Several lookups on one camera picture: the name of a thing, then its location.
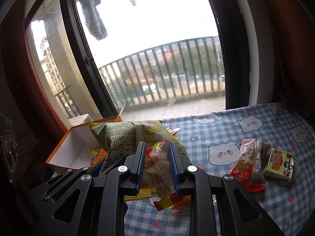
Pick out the small yellow cartoon snack bag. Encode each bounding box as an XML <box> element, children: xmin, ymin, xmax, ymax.
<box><xmin>89</xmin><ymin>145</ymin><xmax>106</xmax><ymax>168</ymax></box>

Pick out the red orange snack packet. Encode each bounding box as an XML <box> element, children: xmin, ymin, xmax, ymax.
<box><xmin>145</xmin><ymin>139</ymin><xmax>191</xmax><ymax>213</ymax></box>

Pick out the large yellow chip bag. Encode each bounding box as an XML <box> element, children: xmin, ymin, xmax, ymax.
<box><xmin>90</xmin><ymin>120</ymin><xmax>187</xmax><ymax>201</ymax></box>

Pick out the red white cartoon packet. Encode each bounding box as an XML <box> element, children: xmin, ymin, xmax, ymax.
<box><xmin>230</xmin><ymin>138</ymin><xmax>271</xmax><ymax>192</ymax></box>

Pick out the black patterned device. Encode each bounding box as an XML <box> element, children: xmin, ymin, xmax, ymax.
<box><xmin>1</xmin><ymin>114</ymin><xmax>18</xmax><ymax>183</ymax></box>

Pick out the orange cardboard box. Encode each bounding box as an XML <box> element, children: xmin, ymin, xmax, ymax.
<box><xmin>45</xmin><ymin>114</ymin><xmax>123</xmax><ymax>175</ymax></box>

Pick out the pale yellow small snack packet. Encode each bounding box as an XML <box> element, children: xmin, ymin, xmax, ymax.
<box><xmin>261</xmin><ymin>147</ymin><xmax>294</xmax><ymax>183</ymax></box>

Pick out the blue checked bear tablecloth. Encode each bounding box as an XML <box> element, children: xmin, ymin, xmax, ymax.
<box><xmin>162</xmin><ymin>103</ymin><xmax>314</xmax><ymax>235</ymax></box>

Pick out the white plastic balcony stool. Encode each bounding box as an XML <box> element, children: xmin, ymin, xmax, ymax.
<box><xmin>68</xmin><ymin>113</ymin><xmax>92</xmax><ymax>127</ymax></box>

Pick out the dark red curtain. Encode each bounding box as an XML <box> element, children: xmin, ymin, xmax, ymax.
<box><xmin>0</xmin><ymin>4</ymin><xmax>69</xmax><ymax>138</ymax></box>

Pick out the black balcony railing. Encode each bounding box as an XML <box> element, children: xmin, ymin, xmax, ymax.
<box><xmin>42</xmin><ymin>36</ymin><xmax>225</xmax><ymax>124</ymax></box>

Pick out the black window frame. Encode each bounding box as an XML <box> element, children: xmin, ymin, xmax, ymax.
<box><xmin>60</xmin><ymin>0</ymin><xmax>250</xmax><ymax>117</ymax></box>

